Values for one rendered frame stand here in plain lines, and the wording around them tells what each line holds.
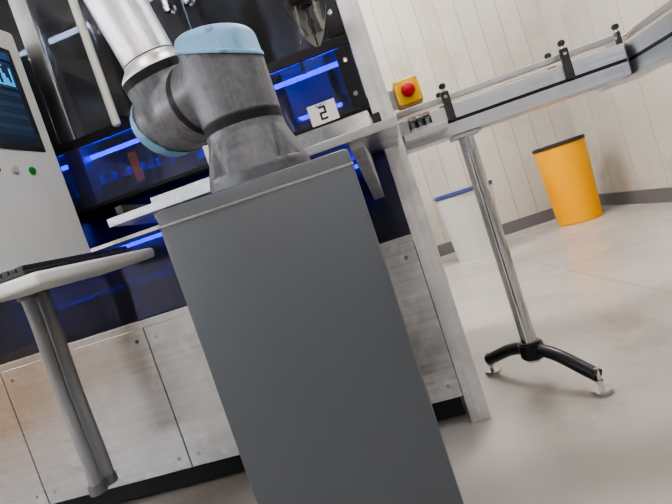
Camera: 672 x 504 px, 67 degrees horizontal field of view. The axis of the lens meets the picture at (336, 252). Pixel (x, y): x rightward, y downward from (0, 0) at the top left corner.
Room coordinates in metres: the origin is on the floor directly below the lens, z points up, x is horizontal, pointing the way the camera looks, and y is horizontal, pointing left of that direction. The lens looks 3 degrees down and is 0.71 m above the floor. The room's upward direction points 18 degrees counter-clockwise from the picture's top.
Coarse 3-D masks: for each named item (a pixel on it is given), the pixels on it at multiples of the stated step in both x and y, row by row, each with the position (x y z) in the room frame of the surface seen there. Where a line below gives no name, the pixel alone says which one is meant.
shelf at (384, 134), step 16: (368, 128) 1.08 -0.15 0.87; (384, 128) 1.08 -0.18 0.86; (320, 144) 1.10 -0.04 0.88; (336, 144) 1.10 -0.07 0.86; (352, 144) 1.15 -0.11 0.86; (368, 144) 1.24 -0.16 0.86; (384, 144) 1.35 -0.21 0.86; (352, 160) 1.48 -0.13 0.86; (192, 192) 1.15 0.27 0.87; (208, 192) 1.15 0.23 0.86; (144, 208) 1.17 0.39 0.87; (160, 208) 1.16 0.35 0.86; (112, 224) 1.18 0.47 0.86; (128, 224) 1.24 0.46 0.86
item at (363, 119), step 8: (344, 120) 1.11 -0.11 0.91; (352, 120) 1.11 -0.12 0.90; (360, 120) 1.11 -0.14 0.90; (368, 120) 1.11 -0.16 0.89; (320, 128) 1.12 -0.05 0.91; (328, 128) 1.12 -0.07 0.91; (336, 128) 1.12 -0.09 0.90; (344, 128) 1.12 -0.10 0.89; (352, 128) 1.11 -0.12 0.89; (296, 136) 1.13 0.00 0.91; (304, 136) 1.13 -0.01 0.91; (312, 136) 1.13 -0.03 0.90; (320, 136) 1.12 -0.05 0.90; (328, 136) 1.12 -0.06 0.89; (336, 136) 1.12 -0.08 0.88; (304, 144) 1.13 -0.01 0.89; (312, 144) 1.13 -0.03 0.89
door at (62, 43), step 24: (48, 0) 1.62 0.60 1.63; (168, 0) 1.56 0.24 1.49; (48, 24) 1.62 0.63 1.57; (72, 24) 1.61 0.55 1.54; (96, 24) 1.60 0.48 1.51; (168, 24) 1.56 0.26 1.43; (48, 48) 1.62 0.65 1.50; (72, 48) 1.61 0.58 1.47; (96, 48) 1.60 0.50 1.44; (72, 72) 1.62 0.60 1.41; (120, 72) 1.59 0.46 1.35; (72, 96) 1.62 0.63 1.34; (96, 96) 1.61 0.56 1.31; (120, 96) 1.60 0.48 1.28; (72, 120) 1.63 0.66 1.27; (96, 120) 1.61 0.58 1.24; (120, 120) 1.60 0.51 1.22
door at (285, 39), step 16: (208, 0) 1.54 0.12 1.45; (224, 0) 1.53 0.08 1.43; (240, 0) 1.53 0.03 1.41; (256, 0) 1.52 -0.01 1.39; (272, 0) 1.51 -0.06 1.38; (192, 16) 1.55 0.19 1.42; (208, 16) 1.54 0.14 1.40; (224, 16) 1.54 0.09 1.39; (240, 16) 1.53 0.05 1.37; (256, 16) 1.52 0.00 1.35; (272, 16) 1.52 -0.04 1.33; (256, 32) 1.53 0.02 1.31; (272, 32) 1.52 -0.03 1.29; (288, 32) 1.51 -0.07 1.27; (272, 48) 1.52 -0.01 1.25; (288, 48) 1.51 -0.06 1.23; (304, 48) 1.51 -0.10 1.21
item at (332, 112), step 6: (324, 102) 1.49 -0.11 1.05; (330, 102) 1.49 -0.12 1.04; (312, 108) 1.50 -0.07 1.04; (330, 108) 1.49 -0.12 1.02; (336, 108) 1.49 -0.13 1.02; (312, 114) 1.50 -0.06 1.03; (318, 114) 1.50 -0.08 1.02; (324, 114) 1.50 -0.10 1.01; (330, 114) 1.49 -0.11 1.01; (336, 114) 1.49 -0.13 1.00; (312, 120) 1.50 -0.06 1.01; (318, 120) 1.50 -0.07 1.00; (324, 120) 1.50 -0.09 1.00; (330, 120) 1.49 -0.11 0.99
